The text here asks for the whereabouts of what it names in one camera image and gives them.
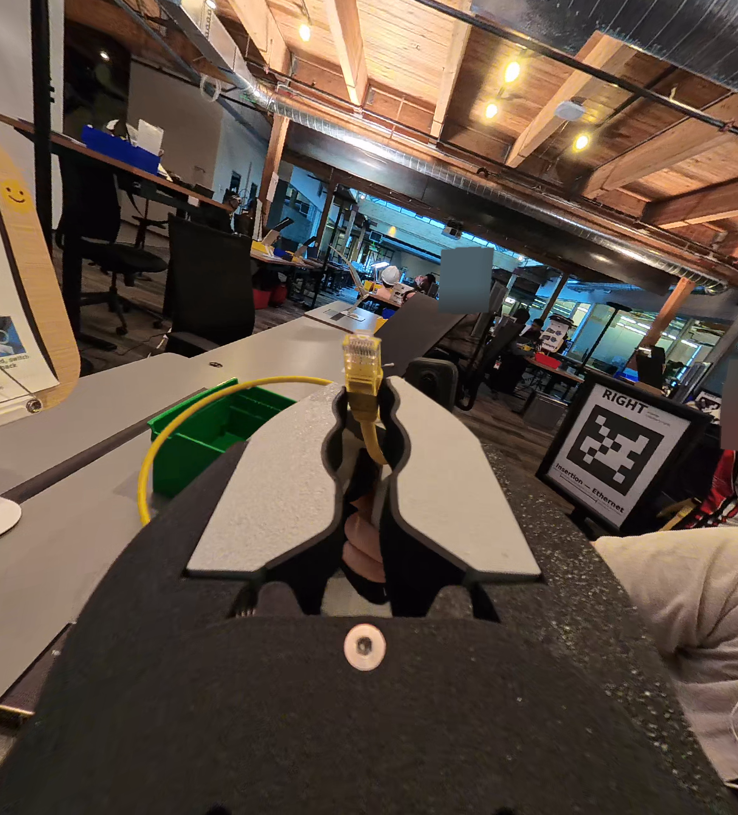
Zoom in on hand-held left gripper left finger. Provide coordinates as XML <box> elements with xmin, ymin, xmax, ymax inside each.
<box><xmin>186</xmin><ymin>384</ymin><xmax>354</xmax><ymax>615</ymax></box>

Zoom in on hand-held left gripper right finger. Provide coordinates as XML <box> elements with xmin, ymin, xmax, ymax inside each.
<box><xmin>378</xmin><ymin>376</ymin><xmax>544</xmax><ymax>617</ymax></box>

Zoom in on green plastic bin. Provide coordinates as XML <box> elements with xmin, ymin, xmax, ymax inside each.
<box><xmin>147</xmin><ymin>379</ymin><xmax>298</xmax><ymax>499</ymax></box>

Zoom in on yellow ethernet cable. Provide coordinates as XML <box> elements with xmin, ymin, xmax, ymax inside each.
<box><xmin>138</xmin><ymin>331</ymin><xmax>390</xmax><ymax>526</ymax></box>

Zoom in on person's right forearm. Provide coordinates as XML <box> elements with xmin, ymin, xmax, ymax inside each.
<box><xmin>592</xmin><ymin>527</ymin><xmax>738</xmax><ymax>800</ymax></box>

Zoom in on person's right hand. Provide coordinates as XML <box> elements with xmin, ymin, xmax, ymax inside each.
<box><xmin>342</xmin><ymin>495</ymin><xmax>388</xmax><ymax>583</ymax></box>

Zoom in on black office chair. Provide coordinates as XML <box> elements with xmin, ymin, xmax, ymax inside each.
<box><xmin>56</xmin><ymin>156</ymin><xmax>167</xmax><ymax>338</ymax></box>
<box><xmin>164</xmin><ymin>213</ymin><xmax>256</xmax><ymax>359</ymax></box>

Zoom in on blue storage bin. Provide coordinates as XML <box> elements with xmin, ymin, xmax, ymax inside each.
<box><xmin>81</xmin><ymin>124</ymin><xmax>165</xmax><ymax>176</ymax></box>

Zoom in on wooden desk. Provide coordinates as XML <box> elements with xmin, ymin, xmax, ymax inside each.
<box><xmin>0</xmin><ymin>110</ymin><xmax>235</xmax><ymax>214</ymax></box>

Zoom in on black floor lamp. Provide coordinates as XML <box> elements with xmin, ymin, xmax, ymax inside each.
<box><xmin>30</xmin><ymin>0</ymin><xmax>56</xmax><ymax>256</ymax></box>

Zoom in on long silver spiral duct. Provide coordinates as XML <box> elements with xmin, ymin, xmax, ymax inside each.
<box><xmin>203</xmin><ymin>70</ymin><xmax>730</xmax><ymax>294</ymax></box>

